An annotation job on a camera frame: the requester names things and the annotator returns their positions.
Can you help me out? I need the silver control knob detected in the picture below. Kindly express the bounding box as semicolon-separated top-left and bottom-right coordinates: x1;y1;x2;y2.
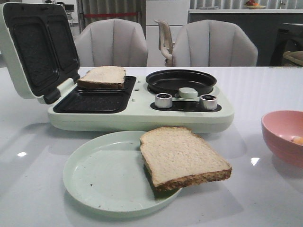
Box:
154;93;173;109
199;95;217;111

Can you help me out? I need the black round frying pan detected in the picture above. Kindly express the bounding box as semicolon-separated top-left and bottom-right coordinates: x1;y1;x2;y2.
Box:
146;69;217;97

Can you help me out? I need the green breakfast maker base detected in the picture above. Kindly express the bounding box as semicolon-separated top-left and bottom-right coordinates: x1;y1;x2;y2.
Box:
48;75;234;133

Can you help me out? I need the light green round plate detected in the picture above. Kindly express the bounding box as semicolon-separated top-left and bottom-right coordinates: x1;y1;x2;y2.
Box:
63;131;181;218

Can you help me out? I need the green breakfast maker lid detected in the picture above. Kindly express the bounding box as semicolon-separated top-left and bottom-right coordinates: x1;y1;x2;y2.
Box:
0;2;80;104

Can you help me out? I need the pink bowl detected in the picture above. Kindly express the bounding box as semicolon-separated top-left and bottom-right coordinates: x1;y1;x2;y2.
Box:
261;110;303;168

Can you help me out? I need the right silver control knob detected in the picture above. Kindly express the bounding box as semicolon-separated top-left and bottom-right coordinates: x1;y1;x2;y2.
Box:
199;95;217;111

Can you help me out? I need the left grey upholstered chair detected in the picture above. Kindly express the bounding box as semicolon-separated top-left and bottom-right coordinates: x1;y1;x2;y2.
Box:
75;18;148;67

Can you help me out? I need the fruit bowl on counter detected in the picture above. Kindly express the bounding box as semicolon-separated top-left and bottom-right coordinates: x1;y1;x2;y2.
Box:
244;0;266;9

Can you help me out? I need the right grey upholstered chair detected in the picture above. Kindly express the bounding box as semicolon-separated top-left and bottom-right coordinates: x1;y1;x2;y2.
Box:
172;20;258;67

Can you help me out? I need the left silver control knob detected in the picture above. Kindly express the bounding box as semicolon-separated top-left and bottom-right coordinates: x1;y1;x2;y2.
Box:
154;93;173;109

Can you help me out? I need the beige office chair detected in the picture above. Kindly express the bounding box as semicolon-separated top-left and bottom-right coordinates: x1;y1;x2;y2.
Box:
154;20;174;67

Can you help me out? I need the bread slice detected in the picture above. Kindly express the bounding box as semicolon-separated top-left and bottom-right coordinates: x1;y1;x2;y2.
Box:
140;127;232;192
77;66;126;89

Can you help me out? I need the white cabinet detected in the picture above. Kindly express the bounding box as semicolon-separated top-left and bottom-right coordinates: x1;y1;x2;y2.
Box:
146;0;190;67

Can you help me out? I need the orange shrimp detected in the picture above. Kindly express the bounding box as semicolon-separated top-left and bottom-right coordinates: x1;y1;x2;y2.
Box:
291;136;303;146

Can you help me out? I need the grey upholstered chair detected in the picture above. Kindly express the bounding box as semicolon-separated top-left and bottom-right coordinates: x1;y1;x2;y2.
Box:
172;20;258;67
75;18;148;67

